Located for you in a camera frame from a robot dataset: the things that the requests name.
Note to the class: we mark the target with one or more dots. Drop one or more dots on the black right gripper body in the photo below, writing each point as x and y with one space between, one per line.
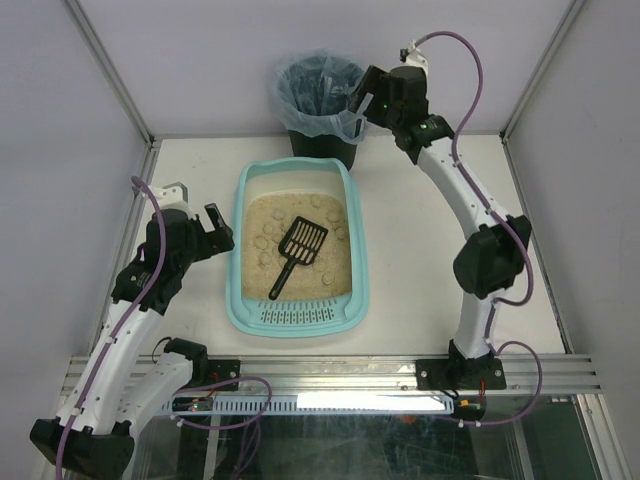
373 93

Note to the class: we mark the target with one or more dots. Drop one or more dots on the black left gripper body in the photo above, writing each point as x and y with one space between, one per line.
211 235

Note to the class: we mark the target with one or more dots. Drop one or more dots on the black trash bin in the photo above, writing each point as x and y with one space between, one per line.
323 147

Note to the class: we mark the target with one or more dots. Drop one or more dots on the black slotted litter scoop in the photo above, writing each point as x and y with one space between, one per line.
300 247

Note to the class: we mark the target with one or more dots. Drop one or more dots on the teal plastic litter box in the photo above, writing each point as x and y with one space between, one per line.
301 318

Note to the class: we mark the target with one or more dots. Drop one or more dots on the translucent blue bin liner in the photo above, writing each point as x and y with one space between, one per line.
310 93

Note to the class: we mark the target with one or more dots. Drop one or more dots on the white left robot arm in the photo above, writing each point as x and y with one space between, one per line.
94 433

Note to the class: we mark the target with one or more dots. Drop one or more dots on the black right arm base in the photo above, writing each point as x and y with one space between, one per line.
447 374

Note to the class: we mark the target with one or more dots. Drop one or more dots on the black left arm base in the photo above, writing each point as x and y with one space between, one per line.
217 376

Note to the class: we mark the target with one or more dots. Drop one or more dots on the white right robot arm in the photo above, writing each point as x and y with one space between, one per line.
494 252

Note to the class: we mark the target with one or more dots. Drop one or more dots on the beige pellet cat litter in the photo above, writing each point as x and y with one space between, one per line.
304 283

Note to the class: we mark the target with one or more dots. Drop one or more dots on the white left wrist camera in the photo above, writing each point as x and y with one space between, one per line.
173 196

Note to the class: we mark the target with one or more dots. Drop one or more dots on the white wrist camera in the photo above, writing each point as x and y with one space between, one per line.
173 196
412 56

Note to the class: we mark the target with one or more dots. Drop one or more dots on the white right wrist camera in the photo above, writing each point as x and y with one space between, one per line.
412 56

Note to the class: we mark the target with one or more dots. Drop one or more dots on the right aluminium frame post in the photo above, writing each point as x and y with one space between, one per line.
561 31

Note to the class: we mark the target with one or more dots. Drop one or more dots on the aluminium frame post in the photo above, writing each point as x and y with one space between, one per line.
108 69
561 31

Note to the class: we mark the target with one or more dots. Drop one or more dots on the aluminium mounting rail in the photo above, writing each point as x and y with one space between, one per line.
518 374

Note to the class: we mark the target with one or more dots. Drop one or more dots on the left aluminium frame post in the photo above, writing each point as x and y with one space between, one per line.
108 69

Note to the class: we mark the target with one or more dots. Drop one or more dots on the white slotted cable duct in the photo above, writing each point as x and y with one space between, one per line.
314 403

